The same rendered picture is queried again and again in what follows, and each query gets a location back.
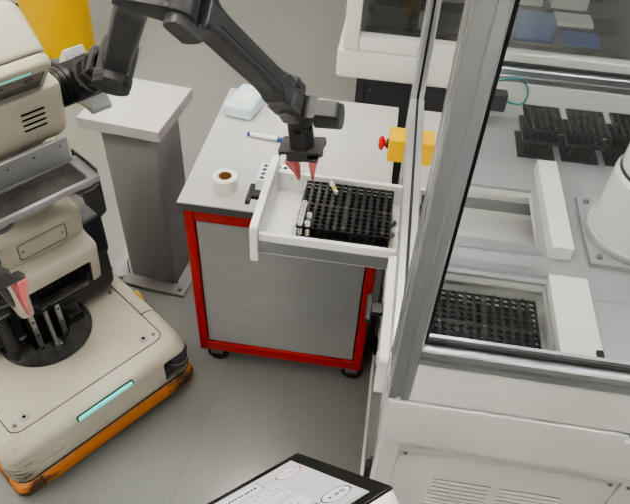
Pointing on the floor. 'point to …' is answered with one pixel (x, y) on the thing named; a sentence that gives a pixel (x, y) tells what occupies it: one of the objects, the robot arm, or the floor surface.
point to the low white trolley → (224, 300)
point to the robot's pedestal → (148, 182)
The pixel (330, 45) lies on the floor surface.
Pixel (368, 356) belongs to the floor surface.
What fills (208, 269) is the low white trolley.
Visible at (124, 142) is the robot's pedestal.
